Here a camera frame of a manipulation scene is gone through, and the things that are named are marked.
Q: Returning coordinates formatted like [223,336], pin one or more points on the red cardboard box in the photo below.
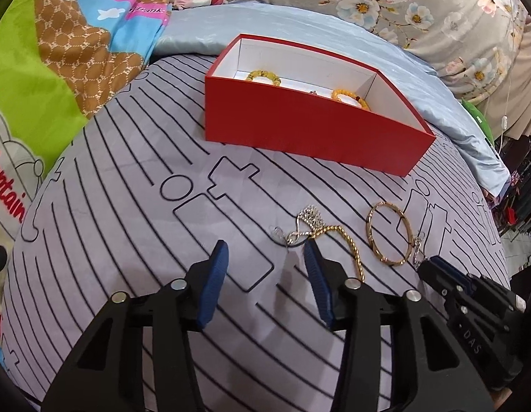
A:
[312,137]

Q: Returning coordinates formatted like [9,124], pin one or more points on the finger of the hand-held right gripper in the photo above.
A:
[432,277]
[450,271]

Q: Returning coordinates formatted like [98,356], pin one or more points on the colourful cartoon monkey blanket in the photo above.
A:
[55,51]

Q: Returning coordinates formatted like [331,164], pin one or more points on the green object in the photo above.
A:
[480,120]

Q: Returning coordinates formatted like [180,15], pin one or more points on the beige curtain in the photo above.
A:
[527,94]

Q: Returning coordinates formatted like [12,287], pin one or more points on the small red container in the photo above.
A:
[511,215]

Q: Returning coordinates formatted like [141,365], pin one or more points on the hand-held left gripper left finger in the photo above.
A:
[211,283]

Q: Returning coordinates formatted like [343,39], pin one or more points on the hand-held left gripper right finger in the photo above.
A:
[319,279]

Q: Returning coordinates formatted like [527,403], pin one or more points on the gold bangle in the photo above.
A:
[383,254]

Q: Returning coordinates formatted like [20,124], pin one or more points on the floral grey pillow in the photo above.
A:
[419,8]

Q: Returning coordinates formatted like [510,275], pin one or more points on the grey striped bedsheet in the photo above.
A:
[119,180]

